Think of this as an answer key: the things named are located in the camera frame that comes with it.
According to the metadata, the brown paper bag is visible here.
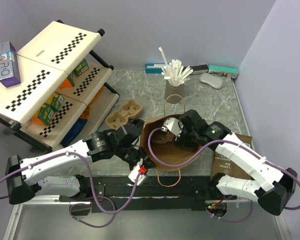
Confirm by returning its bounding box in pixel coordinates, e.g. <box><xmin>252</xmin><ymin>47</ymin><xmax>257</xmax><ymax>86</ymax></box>
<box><xmin>140</xmin><ymin>107</ymin><xmax>199</xmax><ymax>188</ymax></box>

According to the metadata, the brown pulp cup carrier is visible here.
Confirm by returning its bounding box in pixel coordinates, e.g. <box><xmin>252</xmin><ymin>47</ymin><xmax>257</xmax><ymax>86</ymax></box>
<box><xmin>105</xmin><ymin>99</ymin><xmax>143</xmax><ymax>130</ymax></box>

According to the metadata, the black plastic cup lid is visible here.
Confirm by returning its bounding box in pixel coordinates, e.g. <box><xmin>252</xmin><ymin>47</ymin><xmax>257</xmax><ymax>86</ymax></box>
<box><xmin>131</xmin><ymin>119</ymin><xmax>145</xmax><ymax>130</ymax></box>

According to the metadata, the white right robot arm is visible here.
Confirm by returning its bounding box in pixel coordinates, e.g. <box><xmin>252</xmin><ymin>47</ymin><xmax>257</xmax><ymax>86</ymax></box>
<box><xmin>167</xmin><ymin>109</ymin><xmax>298</xmax><ymax>216</ymax></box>

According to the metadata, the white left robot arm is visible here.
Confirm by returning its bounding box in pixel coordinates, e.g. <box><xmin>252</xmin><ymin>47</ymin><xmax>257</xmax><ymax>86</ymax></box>
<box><xmin>5</xmin><ymin>123</ymin><xmax>156</xmax><ymax>205</ymax></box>

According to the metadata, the brown coffee bean pouch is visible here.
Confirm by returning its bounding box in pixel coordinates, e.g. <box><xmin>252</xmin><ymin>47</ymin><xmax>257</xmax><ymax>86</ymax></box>
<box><xmin>210</xmin><ymin>132</ymin><xmax>253</xmax><ymax>181</ymax></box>

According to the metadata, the grey straw holder cup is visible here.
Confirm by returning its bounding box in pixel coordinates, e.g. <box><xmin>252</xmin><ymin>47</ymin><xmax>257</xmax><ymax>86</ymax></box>
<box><xmin>164</xmin><ymin>80</ymin><xmax>185</xmax><ymax>104</ymax></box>

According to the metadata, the white wrapped straws bundle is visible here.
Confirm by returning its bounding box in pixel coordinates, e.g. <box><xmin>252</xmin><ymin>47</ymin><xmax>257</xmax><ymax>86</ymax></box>
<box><xmin>158</xmin><ymin>47</ymin><xmax>194</xmax><ymax>87</ymax></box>

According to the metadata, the black rectangular device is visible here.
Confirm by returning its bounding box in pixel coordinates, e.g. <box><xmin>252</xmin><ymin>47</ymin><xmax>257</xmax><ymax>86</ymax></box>
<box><xmin>190</xmin><ymin>64</ymin><xmax>209</xmax><ymax>75</ymax></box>

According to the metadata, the teal long box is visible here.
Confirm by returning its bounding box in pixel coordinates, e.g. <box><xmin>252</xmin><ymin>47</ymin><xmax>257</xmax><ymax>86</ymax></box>
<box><xmin>207</xmin><ymin>65</ymin><xmax>239</xmax><ymax>79</ymax></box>

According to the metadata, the teal flat box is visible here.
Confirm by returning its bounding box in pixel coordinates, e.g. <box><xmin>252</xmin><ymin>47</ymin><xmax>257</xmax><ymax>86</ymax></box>
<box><xmin>145</xmin><ymin>63</ymin><xmax>165</xmax><ymax>74</ymax></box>

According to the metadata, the beige checkered shelf rack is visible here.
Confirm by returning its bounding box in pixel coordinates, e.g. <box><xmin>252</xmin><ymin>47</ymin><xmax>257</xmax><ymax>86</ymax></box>
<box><xmin>0</xmin><ymin>20</ymin><xmax>119</xmax><ymax>154</ymax></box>

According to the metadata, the green box lower shelf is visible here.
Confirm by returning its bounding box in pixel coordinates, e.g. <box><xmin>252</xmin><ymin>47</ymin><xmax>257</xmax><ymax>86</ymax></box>
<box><xmin>36</xmin><ymin>92</ymin><xmax>65</xmax><ymax>126</ymax></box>

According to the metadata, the green box shelf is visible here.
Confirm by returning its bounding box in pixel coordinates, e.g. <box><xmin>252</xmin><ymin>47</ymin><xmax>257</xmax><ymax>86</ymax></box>
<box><xmin>36</xmin><ymin>92</ymin><xmax>65</xmax><ymax>126</ymax></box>
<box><xmin>74</xmin><ymin>58</ymin><xmax>89</xmax><ymax>77</ymax></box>

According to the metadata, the orange box on shelf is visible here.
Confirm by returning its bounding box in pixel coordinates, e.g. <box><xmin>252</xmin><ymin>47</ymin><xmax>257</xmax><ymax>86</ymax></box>
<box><xmin>58</xmin><ymin>72</ymin><xmax>76</xmax><ymax>89</ymax></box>

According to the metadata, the green box upper shelf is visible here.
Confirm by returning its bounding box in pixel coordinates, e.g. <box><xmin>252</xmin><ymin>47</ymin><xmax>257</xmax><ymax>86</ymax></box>
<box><xmin>74</xmin><ymin>58</ymin><xmax>89</xmax><ymax>77</ymax></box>

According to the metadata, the purple cardboard box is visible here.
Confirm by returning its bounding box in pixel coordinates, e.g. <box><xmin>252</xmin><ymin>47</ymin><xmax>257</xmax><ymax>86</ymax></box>
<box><xmin>0</xmin><ymin>41</ymin><xmax>21</xmax><ymax>88</ymax></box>

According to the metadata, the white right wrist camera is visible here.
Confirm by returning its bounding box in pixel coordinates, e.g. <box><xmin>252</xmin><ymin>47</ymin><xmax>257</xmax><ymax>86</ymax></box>
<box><xmin>161</xmin><ymin>117</ymin><xmax>184</xmax><ymax>137</ymax></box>

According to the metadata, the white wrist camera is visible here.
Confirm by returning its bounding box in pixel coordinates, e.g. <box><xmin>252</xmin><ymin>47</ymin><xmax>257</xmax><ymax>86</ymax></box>
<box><xmin>161</xmin><ymin>117</ymin><xmax>184</xmax><ymax>137</ymax></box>
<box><xmin>128</xmin><ymin>165</ymin><xmax>148</xmax><ymax>186</ymax></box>

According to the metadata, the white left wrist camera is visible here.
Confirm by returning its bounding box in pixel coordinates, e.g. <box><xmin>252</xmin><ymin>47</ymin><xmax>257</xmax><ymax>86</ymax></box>
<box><xmin>128</xmin><ymin>165</ymin><xmax>148</xmax><ymax>186</ymax></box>

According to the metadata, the black mounting base rail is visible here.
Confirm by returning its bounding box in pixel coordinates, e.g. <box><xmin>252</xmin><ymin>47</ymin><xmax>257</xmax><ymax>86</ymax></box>
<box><xmin>13</xmin><ymin>176</ymin><xmax>280</xmax><ymax>213</ymax></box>

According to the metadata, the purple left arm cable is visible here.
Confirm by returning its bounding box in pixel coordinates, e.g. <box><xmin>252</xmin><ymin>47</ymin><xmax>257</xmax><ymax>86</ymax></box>
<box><xmin>0</xmin><ymin>152</ymin><xmax>142</xmax><ymax>228</ymax></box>

